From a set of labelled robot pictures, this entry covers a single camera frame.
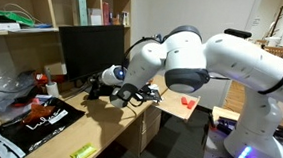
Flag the small white shelf box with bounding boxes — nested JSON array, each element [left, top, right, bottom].
[[0, 20, 22, 33]]

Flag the small wooden stool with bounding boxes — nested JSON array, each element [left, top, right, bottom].
[[212, 104, 242, 124]]

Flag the light wood desk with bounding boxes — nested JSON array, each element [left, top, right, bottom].
[[0, 71, 175, 158]]

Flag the wicker basket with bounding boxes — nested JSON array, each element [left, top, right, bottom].
[[264, 44, 283, 61]]

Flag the wood drawer cabinet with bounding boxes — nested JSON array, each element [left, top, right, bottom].
[[112, 104, 167, 158]]

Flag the dark red item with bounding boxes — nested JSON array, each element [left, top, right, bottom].
[[34, 73, 50, 85]]

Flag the black plastic bag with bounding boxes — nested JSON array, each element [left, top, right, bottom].
[[0, 94, 90, 158]]

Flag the wooden coat rack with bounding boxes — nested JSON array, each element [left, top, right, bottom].
[[264, 5, 283, 40]]

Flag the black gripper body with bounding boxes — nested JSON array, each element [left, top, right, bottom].
[[88, 74, 108, 93]]

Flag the black device with purple light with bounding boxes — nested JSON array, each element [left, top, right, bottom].
[[213, 115, 241, 136]]

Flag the red rounded block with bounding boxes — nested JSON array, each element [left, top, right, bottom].
[[186, 99, 197, 111]]

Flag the clear plastic bag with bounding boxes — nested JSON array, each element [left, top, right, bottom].
[[0, 69, 39, 112]]

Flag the green plastic item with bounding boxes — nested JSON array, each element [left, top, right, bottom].
[[0, 5, 37, 30]]

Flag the wooden slatted frame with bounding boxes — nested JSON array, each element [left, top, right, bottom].
[[221, 79, 249, 115]]

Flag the teal book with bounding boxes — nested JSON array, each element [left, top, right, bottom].
[[77, 0, 90, 27]]

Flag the yellow-green snack packet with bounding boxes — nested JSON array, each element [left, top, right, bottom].
[[69, 141, 98, 158]]

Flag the white papers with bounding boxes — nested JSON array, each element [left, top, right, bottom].
[[146, 83, 160, 94]]

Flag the pull-out wood board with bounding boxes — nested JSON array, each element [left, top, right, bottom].
[[151, 86, 203, 123]]

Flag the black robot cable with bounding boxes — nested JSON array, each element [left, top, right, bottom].
[[121, 34, 165, 64]]

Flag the black straps bundle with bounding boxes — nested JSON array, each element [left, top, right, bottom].
[[133, 87, 164, 105]]

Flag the orange item in bag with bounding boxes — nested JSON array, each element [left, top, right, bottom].
[[21, 100, 57, 124]]

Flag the black computer monitor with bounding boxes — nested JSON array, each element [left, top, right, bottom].
[[58, 22, 128, 85]]

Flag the light wood shelf unit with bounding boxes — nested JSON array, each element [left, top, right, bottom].
[[0, 0, 141, 127]]

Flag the tall red bag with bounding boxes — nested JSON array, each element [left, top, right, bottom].
[[101, 1, 112, 27]]

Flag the beige small box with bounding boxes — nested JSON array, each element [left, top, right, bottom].
[[43, 62, 68, 78]]

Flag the white cylindrical cup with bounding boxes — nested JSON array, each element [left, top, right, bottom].
[[44, 81, 61, 99]]

